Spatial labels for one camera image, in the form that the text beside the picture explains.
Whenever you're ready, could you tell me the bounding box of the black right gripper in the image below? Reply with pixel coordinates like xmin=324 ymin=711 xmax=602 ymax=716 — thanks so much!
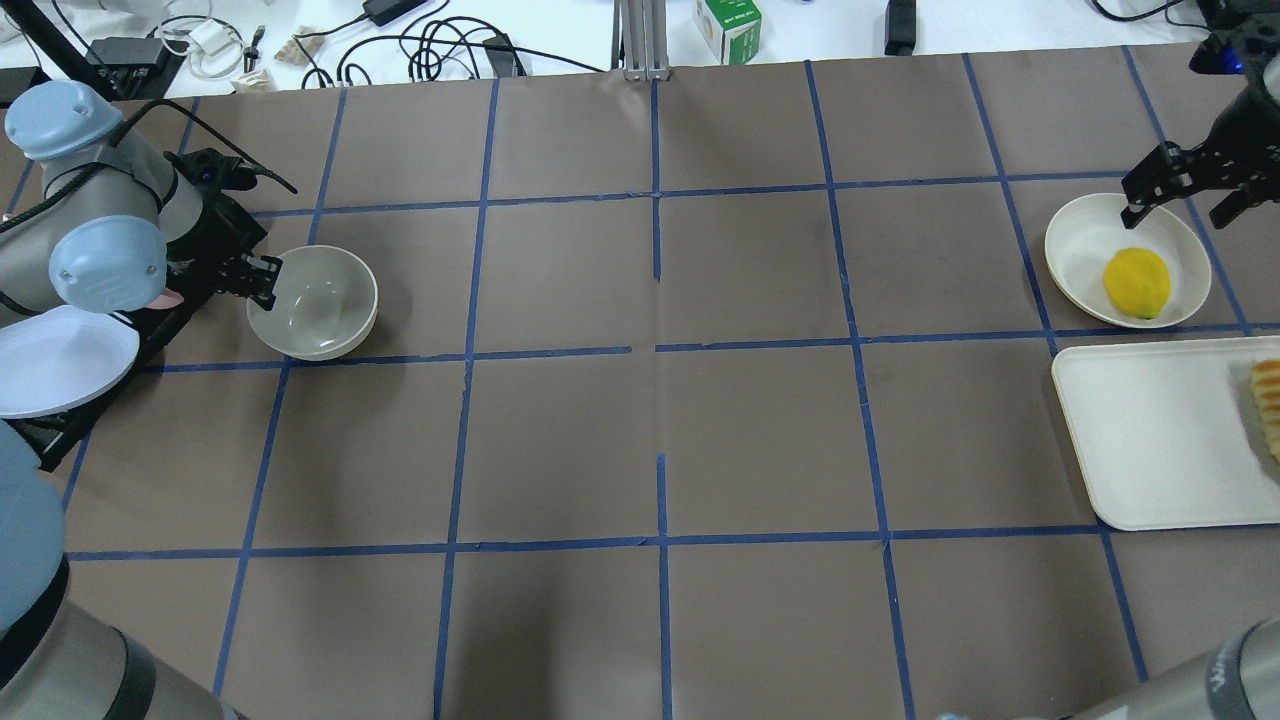
xmin=1120 ymin=140 xmax=1277 ymax=231

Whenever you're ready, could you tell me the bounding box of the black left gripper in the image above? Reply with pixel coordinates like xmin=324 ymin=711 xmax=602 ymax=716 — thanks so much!
xmin=165 ymin=150 xmax=283 ymax=311

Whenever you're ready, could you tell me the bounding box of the white ceramic bowl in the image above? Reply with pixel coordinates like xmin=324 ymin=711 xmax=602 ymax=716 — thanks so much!
xmin=246 ymin=245 xmax=380 ymax=363

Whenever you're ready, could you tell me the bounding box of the yellow lemon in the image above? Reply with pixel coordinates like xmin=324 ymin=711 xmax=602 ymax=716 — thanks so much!
xmin=1102 ymin=247 xmax=1172 ymax=320

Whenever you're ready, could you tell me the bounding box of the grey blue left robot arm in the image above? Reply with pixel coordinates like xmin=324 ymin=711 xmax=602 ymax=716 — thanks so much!
xmin=1 ymin=79 xmax=283 ymax=325

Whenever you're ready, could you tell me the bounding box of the pink plate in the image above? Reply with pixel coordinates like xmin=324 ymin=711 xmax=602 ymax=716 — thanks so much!
xmin=146 ymin=288 xmax=186 ymax=310

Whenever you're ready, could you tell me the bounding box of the white round plate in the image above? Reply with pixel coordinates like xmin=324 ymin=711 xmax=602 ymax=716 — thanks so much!
xmin=1044 ymin=193 xmax=1212 ymax=329

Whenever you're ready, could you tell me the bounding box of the sliced yellow bread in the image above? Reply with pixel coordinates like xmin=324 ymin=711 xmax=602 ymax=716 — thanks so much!
xmin=1249 ymin=357 xmax=1280 ymax=462

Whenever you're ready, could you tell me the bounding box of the light blue plate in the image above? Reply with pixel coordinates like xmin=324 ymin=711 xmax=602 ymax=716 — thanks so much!
xmin=1 ymin=306 xmax=140 ymax=420

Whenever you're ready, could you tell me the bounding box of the white rectangular tray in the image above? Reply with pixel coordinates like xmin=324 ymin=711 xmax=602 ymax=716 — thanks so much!
xmin=1051 ymin=337 xmax=1279 ymax=530

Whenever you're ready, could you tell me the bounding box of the black dish rack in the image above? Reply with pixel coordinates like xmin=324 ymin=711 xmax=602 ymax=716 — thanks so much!
xmin=1 ymin=291 xmax=212 ymax=471

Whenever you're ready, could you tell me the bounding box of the black power adapter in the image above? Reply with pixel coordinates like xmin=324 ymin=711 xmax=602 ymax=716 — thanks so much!
xmin=361 ymin=0 xmax=429 ymax=27

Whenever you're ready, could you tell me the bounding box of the green white box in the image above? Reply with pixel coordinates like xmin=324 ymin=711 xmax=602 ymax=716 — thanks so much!
xmin=692 ymin=1 xmax=763 ymax=65

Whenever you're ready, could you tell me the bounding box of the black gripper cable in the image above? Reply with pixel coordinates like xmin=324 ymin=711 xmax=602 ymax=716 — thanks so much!
xmin=40 ymin=97 xmax=300 ymax=196

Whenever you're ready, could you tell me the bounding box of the black cable bundle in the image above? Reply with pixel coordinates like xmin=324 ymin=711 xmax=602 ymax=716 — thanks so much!
xmin=294 ymin=0 xmax=605 ymax=88

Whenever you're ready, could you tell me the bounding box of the aluminium frame post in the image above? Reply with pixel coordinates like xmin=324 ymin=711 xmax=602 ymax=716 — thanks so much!
xmin=611 ymin=1 xmax=671 ymax=82

